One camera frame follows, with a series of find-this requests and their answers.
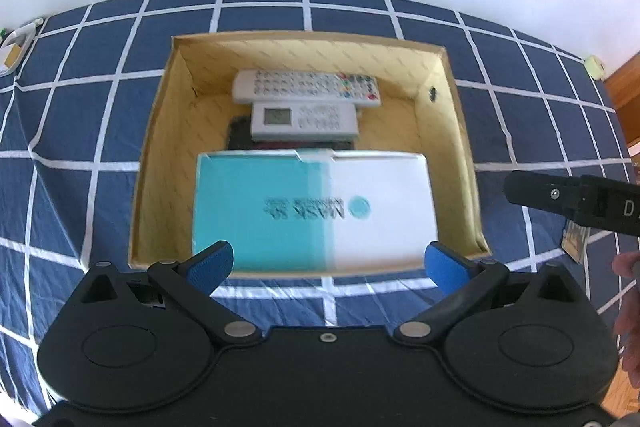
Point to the wooden door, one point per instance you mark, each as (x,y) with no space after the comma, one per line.
(627,92)

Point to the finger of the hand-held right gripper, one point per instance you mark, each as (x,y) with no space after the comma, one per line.
(545,194)

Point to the blue checkered bedsheet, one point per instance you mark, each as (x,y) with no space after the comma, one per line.
(75,132)

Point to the yellow tape roll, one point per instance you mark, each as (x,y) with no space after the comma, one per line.
(595,67)

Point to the white plastic tray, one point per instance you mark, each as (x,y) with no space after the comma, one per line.
(22,39)

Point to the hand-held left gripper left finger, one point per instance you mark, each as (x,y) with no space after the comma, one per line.
(210,268)

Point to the person's right hand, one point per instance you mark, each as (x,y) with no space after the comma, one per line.
(627,307)

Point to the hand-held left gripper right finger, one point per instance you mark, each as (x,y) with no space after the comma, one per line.
(445,268)

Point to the teal white mask box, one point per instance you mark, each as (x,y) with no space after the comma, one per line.
(300,207)

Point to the cardboard box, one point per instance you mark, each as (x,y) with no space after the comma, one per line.
(165,132)

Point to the small white remote with screen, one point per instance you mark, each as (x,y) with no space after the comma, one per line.
(320,119)

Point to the black red worn case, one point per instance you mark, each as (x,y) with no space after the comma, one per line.
(239,134)

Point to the long white remote control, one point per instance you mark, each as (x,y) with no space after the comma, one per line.
(300,87)

